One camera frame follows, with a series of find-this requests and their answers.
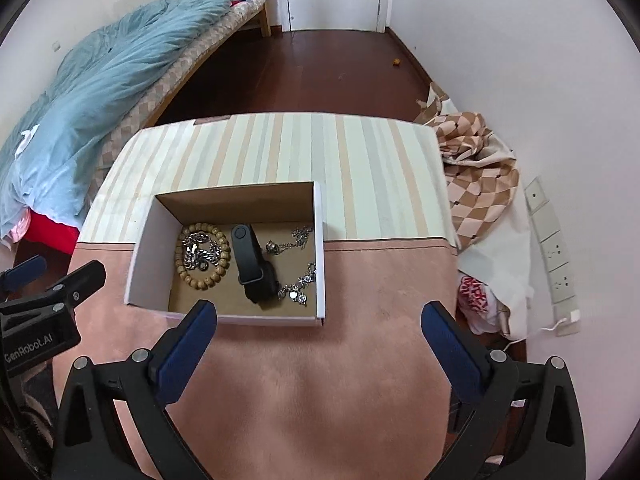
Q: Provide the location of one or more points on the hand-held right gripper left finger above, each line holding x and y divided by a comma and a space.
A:
186, 355

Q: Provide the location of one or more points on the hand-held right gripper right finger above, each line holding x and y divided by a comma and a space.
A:
450, 350

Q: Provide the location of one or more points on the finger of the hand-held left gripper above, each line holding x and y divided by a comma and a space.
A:
25, 270
85, 282

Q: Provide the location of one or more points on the cardboard box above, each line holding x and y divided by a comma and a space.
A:
150, 260

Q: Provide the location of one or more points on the black smart band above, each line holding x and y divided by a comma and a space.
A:
250, 260

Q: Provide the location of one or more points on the red cloth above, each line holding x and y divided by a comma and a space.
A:
50, 232

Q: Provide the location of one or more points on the plastic bag with red print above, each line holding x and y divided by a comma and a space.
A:
472, 292

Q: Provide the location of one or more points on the white charger plug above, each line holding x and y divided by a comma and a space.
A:
571, 316

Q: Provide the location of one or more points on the white paper scrap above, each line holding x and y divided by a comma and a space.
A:
26, 139

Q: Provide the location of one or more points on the brown checked cloth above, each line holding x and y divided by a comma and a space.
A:
475, 185

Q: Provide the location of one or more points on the light blue duvet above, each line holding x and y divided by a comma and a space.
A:
100, 85

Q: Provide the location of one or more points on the white wall socket strip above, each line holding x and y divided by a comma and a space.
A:
555, 255

